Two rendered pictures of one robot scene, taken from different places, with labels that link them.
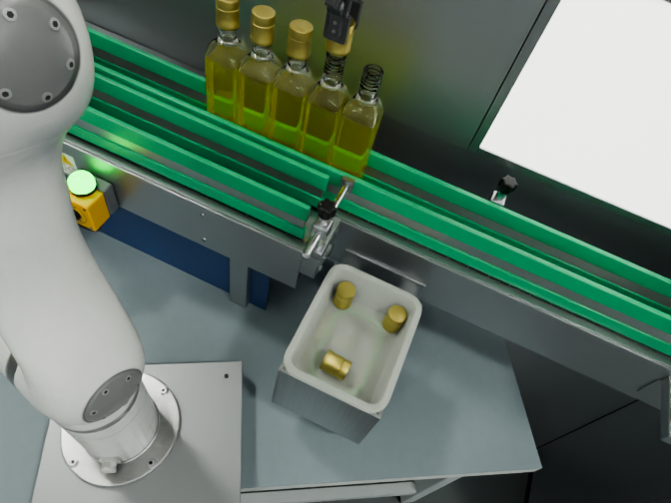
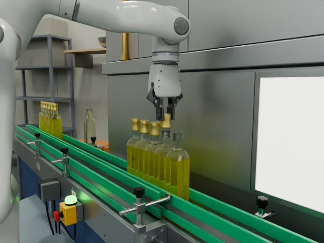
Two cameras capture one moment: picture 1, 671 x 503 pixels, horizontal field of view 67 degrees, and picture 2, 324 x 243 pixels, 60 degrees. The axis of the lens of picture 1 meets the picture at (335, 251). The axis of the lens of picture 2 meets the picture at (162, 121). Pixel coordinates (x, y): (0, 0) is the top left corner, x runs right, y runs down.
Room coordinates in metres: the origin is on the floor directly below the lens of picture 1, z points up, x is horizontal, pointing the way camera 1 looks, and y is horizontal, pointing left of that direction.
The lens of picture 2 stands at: (-0.01, -0.51, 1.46)
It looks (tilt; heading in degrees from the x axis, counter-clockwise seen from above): 8 degrees down; 43
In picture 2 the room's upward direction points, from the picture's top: straight up
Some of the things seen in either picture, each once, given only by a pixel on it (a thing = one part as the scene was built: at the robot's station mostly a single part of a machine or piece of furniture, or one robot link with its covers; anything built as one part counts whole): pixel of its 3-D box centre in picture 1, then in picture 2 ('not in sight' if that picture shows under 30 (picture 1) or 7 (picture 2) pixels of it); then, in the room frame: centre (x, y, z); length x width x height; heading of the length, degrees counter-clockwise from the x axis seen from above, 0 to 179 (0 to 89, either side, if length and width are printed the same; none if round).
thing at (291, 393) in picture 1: (351, 340); not in sight; (0.41, -0.07, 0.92); 0.27 x 0.17 x 0.15; 171
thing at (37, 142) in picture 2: not in sight; (33, 145); (0.62, 1.08, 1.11); 0.07 x 0.04 x 0.13; 171
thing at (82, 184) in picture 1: (81, 182); (70, 199); (0.50, 0.46, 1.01); 0.04 x 0.04 x 0.03
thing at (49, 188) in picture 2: not in sight; (48, 190); (0.54, 0.74, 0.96); 0.08 x 0.08 x 0.08; 81
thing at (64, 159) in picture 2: not in sight; (60, 163); (0.55, 0.63, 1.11); 0.07 x 0.04 x 0.13; 171
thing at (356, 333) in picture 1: (351, 341); not in sight; (0.38, -0.07, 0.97); 0.22 x 0.17 x 0.09; 171
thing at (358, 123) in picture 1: (351, 149); (177, 182); (0.62, 0.02, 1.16); 0.06 x 0.06 x 0.21; 81
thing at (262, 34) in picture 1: (263, 25); (144, 126); (0.65, 0.20, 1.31); 0.04 x 0.04 x 0.04
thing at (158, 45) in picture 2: not in sight; (166, 30); (0.63, 0.08, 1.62); 0.09 x 0.08 x 0.13; 65
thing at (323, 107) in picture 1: (321, 135); (165, 177); (0.63, 0.08, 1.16); 0.06 x 0.06 x 0.21; 81
